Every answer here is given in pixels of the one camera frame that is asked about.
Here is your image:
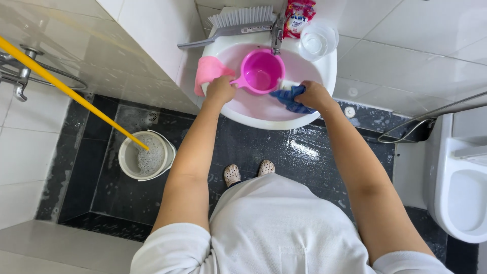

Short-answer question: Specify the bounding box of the grey scrub brush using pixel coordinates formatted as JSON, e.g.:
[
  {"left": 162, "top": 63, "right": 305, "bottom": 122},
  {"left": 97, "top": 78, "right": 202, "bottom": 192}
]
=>
[{"left": 177, "top": 5, "right": 275, "bottom": 49}]

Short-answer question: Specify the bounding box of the red detergent packet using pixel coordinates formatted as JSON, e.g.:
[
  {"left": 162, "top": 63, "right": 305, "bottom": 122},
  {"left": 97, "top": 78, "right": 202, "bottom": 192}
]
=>
[{"left": 283, "top": 0, "right": 317, "bottom": 39}]

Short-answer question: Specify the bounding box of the beige clog shoe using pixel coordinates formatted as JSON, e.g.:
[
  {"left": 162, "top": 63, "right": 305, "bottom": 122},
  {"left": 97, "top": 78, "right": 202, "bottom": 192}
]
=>
[
  {"left": 258, "top": 159, "right": 275, "bottom": 177},
  {"left": 223, "top": 164, "right": 242, "bottom": 188}
]

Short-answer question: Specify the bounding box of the white toilet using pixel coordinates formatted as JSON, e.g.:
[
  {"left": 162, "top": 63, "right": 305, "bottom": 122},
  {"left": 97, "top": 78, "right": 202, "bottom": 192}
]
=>
[{"left": 423, "top": 107, "right": 487, "bottom": 244}]

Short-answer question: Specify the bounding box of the white wash basin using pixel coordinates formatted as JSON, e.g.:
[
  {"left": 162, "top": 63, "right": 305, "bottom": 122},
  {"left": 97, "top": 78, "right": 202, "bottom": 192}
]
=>
[{"left": 197, "top": 7, "right": 338, "bottom": 131}]

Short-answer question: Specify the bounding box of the pink cleaning cloth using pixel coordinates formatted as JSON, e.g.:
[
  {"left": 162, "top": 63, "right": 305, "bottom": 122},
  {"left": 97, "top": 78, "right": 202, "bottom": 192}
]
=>
[{"left": 194, "top": 56, "right": 236, "bottom": 97}]

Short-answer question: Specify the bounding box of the person's left hand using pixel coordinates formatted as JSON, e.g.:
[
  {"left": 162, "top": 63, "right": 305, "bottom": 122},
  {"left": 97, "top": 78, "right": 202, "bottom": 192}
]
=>
[{"left": 205, "top": 75, "right": 238, "bottom": 106}]

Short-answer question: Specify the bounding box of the white bucket with soapy water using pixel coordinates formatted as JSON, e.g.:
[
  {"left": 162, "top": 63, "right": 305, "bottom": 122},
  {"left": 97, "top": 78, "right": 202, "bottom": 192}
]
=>
[{"left": 118, "top": 129, "right": 177, "bottom": 182}]

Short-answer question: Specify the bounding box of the yellow mop handle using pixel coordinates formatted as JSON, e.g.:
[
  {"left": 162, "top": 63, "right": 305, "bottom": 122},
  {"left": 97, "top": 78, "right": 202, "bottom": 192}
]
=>
[{"left": 0, "top": 35, "right": 150, "bottom": 151}]

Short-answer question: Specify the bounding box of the person's right hand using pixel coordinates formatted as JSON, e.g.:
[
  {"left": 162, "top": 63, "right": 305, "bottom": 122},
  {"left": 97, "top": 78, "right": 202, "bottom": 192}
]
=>
[{"left": 294, "top": 80, "right": 335, "bottom": 112}]

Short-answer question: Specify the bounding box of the pink plastic water dipper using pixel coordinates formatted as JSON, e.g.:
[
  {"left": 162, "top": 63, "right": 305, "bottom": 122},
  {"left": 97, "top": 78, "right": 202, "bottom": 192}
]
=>
[{"left": 229, "top": 49, "right": 286, "bottom": 95}]

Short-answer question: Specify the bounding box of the person's white shirt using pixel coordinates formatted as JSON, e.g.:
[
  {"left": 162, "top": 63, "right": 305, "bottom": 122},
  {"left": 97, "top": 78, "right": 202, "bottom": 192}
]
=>
[{"left": 129, "top": 173, "right": 455, "bottom": 274}]

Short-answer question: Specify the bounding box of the chrome shower mixer tap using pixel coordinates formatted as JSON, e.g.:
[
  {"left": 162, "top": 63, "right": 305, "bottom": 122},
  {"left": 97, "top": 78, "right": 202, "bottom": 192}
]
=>
[{"left": 0, "top": 44, "right": 44, "bottom": 102}]

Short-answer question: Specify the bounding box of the clear plastic container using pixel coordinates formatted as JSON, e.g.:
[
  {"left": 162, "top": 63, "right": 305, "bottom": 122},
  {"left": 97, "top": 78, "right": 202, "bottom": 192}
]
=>
[{"left": 298, "top": 22, "right": 339, "bottom": 62}]

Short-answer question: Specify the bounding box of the chrome bidet sprayer hose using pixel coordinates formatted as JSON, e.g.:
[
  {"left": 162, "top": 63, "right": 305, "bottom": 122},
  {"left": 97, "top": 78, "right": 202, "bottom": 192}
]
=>
[{"left": 377, "top": 91, "right": 487, "bottom": 144}]

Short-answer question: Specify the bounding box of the blue cleaning cloth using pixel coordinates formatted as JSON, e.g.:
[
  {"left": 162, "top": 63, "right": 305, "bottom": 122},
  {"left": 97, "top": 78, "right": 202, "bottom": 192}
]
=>
[{"left": 269, "top": 85, "right": 317, "bottom": 115}]

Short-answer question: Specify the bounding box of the grey shower hose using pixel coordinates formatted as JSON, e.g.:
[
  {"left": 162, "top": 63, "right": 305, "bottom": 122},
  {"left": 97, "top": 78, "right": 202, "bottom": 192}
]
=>
[{"left": 28, "top": 60, "right": 89, "bottom": 92}]

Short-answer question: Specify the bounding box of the chrome basin faucet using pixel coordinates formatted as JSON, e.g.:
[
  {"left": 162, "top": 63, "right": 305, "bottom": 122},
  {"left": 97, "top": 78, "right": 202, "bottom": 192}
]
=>
[{"left": 270, "top": 13, "right": 287, "bottom": 56}]

